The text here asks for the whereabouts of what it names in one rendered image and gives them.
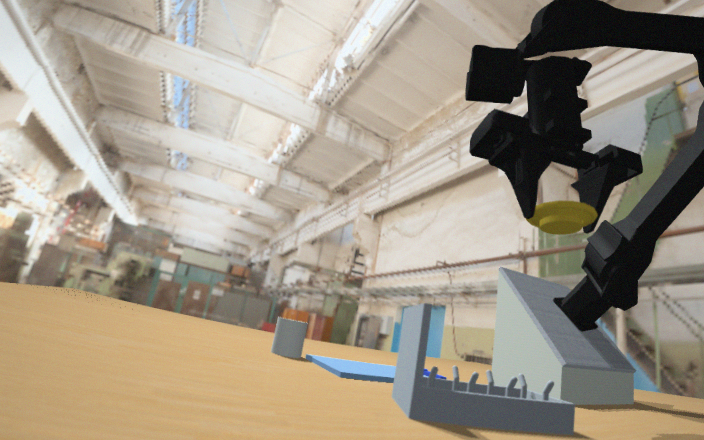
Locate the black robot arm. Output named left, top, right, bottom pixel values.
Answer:
left=465, top=0, right=704, bottom=331

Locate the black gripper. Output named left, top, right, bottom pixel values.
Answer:
left=469, top=86, right=643, bottom=234

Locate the yellow plate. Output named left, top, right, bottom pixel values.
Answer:
left=526, top=200, right=598, bottom=235

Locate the pale grey cylinder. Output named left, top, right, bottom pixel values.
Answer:
left=270, top=317, right=308, bottom=358

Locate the grey dish rack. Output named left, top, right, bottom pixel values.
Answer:
left=392, top=303, right=575, bottom=435

